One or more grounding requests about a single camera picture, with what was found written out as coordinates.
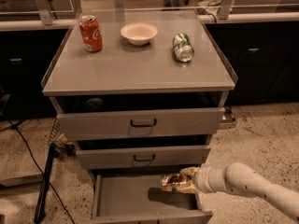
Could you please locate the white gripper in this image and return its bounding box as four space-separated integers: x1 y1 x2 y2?
164 166 214 194

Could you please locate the orange patterned can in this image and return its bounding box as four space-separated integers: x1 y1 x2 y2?
161 174 191 192

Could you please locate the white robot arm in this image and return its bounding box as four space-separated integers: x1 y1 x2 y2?
161 162 299 223

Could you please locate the middle grey drawer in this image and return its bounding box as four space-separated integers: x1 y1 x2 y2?
76 135 210 170

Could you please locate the grey drawer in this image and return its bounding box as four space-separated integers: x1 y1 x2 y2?
86 167 212 224
76 135 210 170
50 91 227 141

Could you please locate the top grey drawer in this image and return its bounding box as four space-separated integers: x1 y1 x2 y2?
50 91 227 141

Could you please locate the bottom grey drawer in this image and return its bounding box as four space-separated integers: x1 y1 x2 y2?
86 167 212 224

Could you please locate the grey drawer cabinet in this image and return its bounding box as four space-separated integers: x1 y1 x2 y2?
40 8 239 224

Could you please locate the dark round object in drawer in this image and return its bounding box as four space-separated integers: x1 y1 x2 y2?
84 98 104 112

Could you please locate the green soda can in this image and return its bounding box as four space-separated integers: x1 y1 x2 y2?
172 33 194 63

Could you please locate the red soda can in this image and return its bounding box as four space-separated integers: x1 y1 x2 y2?
79 15 103 52

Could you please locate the white bowl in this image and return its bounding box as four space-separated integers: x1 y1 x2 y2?
121 22 158 46

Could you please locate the black bar on floor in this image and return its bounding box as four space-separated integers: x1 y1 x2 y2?
34 144 55 224

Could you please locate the small wire cart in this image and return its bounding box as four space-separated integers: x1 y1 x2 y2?
48 119 75 156

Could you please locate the black floor cable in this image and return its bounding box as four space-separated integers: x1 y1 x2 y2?
0 112 76 224

